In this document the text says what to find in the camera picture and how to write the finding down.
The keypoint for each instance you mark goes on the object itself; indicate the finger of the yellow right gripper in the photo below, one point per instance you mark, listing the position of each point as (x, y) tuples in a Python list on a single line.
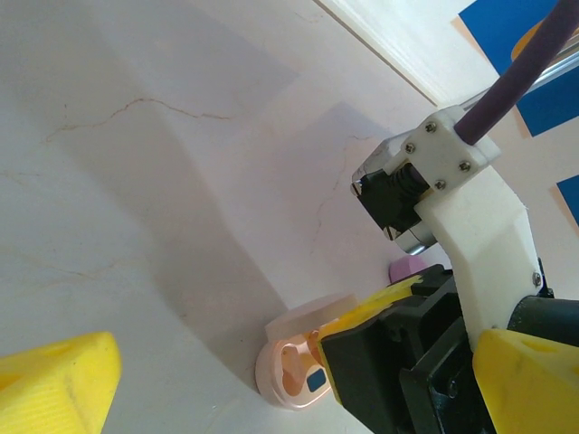
[(375, 305)]

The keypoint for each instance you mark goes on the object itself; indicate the purple charging case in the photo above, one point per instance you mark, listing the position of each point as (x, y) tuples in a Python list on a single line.
[(405, 269)]

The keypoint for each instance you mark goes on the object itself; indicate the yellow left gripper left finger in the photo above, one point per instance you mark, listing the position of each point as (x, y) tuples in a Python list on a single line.
[(54, 389)]

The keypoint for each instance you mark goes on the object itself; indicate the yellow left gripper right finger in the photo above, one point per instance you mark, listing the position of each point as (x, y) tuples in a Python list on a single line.
[(534, 389)]

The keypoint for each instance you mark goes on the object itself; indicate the aluminium frame post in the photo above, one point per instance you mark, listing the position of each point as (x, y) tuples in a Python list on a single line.
[(567, 67)]

